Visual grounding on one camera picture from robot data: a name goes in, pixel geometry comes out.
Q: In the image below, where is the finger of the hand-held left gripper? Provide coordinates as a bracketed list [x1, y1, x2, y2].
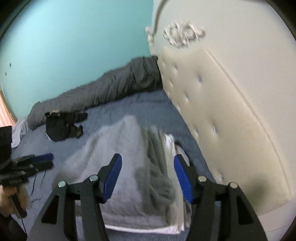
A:
[27, 153, 54, 164]
[25, 161, 53, 173]

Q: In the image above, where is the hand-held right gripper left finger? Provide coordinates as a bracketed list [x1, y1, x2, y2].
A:
[26, 153, 122, 241]

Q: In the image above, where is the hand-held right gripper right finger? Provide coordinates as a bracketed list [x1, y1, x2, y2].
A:
[173, 154, 270, 241]

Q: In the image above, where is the grey knit sweater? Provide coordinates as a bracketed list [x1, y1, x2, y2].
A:
[59, 116, 185, 229]

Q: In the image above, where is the person's left hand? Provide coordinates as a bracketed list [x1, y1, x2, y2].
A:
[0, 185, 30, 217]

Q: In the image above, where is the light grey blanket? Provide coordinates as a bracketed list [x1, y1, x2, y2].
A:
[10, 119, 28, 149]

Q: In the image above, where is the black garment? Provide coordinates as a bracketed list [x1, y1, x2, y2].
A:
[45, 111, 89, 142]

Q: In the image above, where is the pink curtain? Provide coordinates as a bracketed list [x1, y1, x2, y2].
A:
[0, 88, 18, 127]

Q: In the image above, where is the bed with blue sheet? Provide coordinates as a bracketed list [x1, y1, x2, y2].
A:
[9, 89, 208, 241]

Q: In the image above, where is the cream tufted headboard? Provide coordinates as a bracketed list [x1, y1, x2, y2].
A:
[146, 0, 296, 232]

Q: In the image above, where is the dark grey rolled duvet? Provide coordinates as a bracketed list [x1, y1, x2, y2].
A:
[27, 56, 162, 130]

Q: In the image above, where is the black cable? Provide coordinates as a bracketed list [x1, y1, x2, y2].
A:
[21, 171, 48, 241]

